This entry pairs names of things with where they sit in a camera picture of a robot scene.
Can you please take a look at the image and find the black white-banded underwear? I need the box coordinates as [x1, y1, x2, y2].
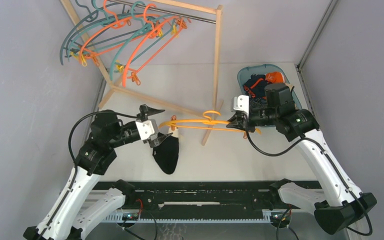
[152, 128, 180, 175]

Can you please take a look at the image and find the navy orange-trimmed underwear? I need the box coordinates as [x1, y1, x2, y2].
[242, 74, 269, 102]

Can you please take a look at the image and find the yellow hanger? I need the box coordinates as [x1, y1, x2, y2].
[158, 110, 246, 135]

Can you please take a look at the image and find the teal hanger with clips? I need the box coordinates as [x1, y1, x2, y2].
[110, 1, 190, 87]

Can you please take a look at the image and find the orange hanger with clips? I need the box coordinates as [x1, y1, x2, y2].
[115, 3, 191, 87]

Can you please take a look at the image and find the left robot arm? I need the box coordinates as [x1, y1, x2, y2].
[23, 104, 168, 240]

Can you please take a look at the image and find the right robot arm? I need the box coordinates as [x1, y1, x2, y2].
[227, 83, 377, 235]

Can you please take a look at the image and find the orange underwear in basket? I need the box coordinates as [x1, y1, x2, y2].
[265, 71, 285, 84]

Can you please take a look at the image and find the dark teal empty hanger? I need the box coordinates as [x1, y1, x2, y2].
[59, 0, 151, 67]

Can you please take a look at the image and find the teal plastic basket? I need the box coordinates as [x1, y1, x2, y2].
[236, 63, 303, 128]

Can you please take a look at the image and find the wooden clothes rack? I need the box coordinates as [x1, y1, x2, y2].
[59, 0, 224, 147]

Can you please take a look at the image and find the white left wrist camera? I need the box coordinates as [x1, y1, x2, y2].
[135, 119, 159, 141]

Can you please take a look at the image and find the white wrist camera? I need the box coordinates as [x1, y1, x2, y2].
[231, 95, 250, 116]
[135, 119, 159, 141]

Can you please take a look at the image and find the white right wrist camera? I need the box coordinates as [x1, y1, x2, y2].
[231, 95, 250, 116]

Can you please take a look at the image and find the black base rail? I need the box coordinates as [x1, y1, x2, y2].
[85, 180, 319, 223]

